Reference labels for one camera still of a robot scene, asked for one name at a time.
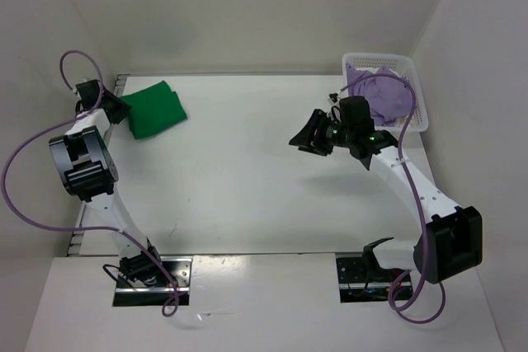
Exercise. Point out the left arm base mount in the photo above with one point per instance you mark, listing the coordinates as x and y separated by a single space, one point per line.
134 293

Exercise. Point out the white cloth in basket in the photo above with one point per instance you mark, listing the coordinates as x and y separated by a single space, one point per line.
401 121

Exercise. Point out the white plastic basket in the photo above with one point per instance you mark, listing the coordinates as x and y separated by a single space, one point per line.
401 65

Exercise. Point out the green t shirt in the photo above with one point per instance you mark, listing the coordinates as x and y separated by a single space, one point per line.
153 110

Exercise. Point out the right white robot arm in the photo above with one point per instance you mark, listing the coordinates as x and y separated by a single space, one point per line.
452 236

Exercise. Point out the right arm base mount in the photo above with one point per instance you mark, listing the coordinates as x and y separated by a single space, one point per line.
357 286

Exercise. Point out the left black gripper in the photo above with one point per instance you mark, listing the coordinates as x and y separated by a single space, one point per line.
123 108

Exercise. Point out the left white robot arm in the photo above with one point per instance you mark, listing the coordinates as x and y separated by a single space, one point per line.
88 172

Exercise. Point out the purple t shirt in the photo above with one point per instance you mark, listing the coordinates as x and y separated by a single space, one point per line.
389 100

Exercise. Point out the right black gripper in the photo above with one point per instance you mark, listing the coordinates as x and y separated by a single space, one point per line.
306 138

